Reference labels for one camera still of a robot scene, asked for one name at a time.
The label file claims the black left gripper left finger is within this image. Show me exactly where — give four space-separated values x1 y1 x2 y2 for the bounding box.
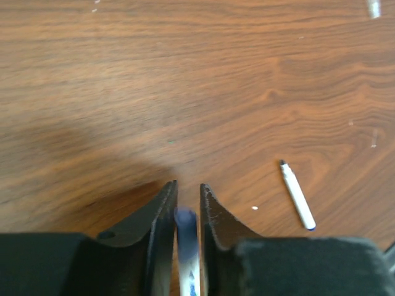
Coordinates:
1 181 178 295

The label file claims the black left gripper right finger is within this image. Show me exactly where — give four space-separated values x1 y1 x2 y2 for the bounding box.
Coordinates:
200 184 386 295

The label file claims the white purple-tip marker pen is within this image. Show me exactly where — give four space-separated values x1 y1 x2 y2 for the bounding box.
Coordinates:
174 207 201 296

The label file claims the thin white blue-end pen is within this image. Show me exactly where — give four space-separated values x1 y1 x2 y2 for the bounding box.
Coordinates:
280 160 316 231

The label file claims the clear pen cap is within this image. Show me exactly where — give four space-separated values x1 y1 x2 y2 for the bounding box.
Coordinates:
366 0 381 19

